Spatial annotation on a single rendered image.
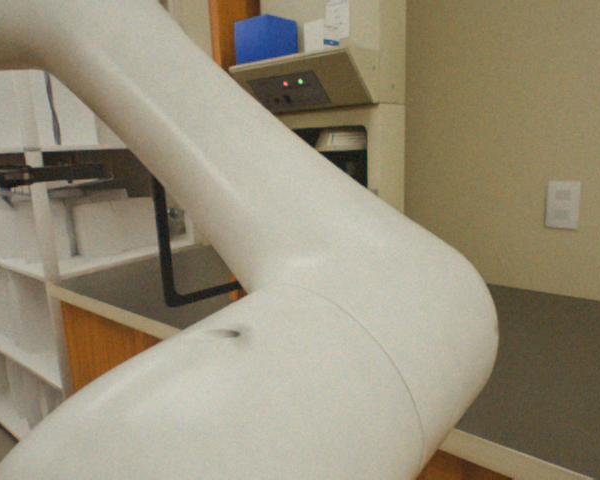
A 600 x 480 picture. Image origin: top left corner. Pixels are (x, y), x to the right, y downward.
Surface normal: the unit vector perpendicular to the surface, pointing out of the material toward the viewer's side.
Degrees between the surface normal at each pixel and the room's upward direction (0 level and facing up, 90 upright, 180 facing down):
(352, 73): 135
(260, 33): 90
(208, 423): 46
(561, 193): 90
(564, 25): 90
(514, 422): 0
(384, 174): 90
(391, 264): 25
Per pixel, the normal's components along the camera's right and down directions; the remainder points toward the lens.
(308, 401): 0.39, -0.57
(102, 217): 0.57, 0.18
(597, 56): -0.64, 0.19
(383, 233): 0.15, -0.66
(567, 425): -0.04, -0.98
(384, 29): 0.77, 0.11
